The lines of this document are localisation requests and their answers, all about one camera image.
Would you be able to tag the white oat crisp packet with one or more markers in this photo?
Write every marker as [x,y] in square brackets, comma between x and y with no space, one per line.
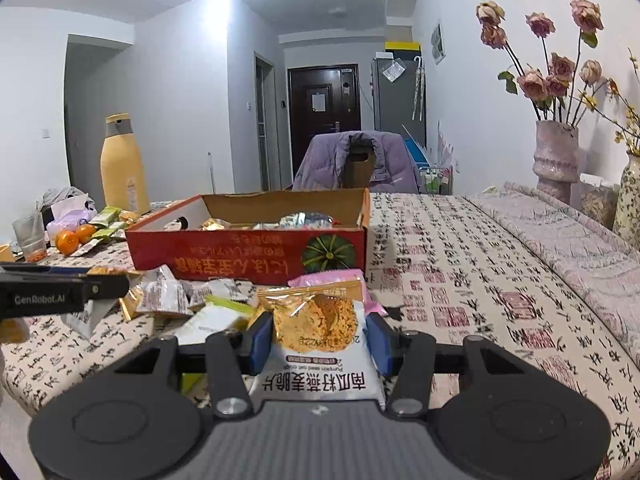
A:
[315,340]

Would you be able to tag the bunch of dried pink roses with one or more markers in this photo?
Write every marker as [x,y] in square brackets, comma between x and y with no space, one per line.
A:
[535,82]

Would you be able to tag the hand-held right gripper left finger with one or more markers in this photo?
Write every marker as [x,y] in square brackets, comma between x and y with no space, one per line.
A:
[260,345]

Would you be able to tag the yellow bottle grey cap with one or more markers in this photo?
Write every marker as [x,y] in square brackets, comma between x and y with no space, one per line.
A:
[122,170]

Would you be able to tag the clear plastic cup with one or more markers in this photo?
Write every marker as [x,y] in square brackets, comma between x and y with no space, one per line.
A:
[30,237]

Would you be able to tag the pink quilted cloth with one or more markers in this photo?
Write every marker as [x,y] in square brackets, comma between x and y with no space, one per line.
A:
[565,245]

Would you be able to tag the yellow box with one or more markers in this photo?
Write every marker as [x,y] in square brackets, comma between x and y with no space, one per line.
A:
[402,48]

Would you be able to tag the glass storage jar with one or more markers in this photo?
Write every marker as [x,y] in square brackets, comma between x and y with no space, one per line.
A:
[597,205]

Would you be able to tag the golden snack packet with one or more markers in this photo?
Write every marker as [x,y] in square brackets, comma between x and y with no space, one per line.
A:
[131,305]

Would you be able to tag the blue colourful snack packet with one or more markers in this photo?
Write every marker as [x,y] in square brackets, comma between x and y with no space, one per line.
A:
[305,220]

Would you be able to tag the wall picture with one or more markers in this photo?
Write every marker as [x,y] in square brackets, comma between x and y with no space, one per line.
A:
[438,44]

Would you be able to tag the orange fruit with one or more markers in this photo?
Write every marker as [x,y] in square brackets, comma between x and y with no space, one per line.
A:
[86,232]
[67,241]

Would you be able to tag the white red snack packet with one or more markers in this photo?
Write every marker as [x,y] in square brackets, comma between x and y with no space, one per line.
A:
[87,248]

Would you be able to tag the interior door frame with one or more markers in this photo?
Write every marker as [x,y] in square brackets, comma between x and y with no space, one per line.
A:
[265,125]

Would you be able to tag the yellow flower branches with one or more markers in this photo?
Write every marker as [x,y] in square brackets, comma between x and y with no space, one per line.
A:
[627,120]

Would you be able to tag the yellow container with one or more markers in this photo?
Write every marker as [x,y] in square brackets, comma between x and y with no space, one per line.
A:
[5,252]

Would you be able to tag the dark entrance door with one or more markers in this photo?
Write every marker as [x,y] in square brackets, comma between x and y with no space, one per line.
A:
[322,135]

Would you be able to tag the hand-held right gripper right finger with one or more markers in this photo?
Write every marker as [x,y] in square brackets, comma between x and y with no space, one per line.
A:
[378,345]

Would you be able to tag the orange long snack packet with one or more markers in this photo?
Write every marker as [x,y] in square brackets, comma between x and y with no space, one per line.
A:
[215,223]

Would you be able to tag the green white snack bar packet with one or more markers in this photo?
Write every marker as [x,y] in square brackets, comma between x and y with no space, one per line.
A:
[220,312]

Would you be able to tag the pink ceramic vase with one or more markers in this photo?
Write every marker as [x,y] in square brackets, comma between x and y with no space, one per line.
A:
[555,165]

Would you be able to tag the white folded umbrella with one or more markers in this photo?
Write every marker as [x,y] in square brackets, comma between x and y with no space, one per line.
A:
[418,87]

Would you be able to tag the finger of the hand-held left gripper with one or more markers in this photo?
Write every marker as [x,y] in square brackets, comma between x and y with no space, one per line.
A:
[107,287]
[65,271]

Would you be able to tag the grey cloth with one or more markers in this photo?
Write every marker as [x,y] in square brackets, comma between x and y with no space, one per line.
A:
[65,195]

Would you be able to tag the pink snack packet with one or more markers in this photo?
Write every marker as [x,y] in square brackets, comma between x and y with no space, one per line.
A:
[320,278]

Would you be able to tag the red cardboard box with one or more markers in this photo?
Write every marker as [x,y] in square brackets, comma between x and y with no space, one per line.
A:
[240,255]

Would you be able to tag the blue board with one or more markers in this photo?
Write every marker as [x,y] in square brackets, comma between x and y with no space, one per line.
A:
[416,152]

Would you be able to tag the floral patterned vase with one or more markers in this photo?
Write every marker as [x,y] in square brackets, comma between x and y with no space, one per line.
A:
[630,205]

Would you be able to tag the purple tissue pack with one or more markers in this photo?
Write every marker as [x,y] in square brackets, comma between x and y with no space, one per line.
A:
[70,220]

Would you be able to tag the storage rack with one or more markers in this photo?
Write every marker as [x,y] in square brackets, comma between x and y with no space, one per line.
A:
[436,180]

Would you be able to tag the wooden chair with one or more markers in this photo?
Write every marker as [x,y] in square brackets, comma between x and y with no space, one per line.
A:
[357,170]

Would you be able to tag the clear plastic bag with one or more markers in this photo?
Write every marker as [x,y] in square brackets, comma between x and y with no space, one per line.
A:
[393,71]

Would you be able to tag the purple jacket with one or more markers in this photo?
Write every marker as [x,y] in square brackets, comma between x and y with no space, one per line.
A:
[320,165]

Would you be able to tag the grey refrigerator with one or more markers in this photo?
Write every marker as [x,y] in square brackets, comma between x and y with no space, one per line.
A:
[395,105]

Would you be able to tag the clear biscuit packet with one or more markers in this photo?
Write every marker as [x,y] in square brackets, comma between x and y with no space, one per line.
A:
[128,216]

